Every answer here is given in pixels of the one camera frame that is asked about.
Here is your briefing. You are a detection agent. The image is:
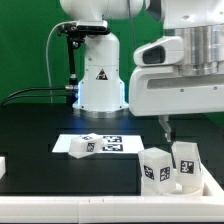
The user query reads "white block left edge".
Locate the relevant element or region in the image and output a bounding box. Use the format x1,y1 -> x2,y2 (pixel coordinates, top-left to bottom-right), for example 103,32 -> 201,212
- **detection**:
0,157 -> 6,179

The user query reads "black cable pair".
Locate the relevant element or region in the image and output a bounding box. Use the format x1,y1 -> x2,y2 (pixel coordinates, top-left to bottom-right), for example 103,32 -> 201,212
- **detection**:
0,86 -> 78,107

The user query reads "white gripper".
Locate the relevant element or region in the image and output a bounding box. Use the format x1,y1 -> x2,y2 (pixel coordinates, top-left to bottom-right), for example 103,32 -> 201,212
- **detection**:
129,66 -> 224,142

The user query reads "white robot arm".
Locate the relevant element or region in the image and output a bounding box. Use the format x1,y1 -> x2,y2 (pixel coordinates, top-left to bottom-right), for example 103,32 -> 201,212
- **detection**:
60,0 -> 224,133

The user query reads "white paper marker sheet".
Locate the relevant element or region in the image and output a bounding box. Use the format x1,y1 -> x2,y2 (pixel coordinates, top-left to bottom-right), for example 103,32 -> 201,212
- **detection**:
53,134 -> 144,154

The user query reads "white front rail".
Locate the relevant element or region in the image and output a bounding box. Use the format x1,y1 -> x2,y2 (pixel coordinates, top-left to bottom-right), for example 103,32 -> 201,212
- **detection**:
0,196 -> 224,224

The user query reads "black camera on stand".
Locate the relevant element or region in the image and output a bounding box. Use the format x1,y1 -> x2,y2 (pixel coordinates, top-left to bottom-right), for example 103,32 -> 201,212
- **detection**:
57,21 -> 110,105

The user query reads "white thin cable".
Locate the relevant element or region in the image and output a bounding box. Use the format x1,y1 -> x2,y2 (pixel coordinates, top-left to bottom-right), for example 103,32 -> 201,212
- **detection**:
45,21 -> 76,105

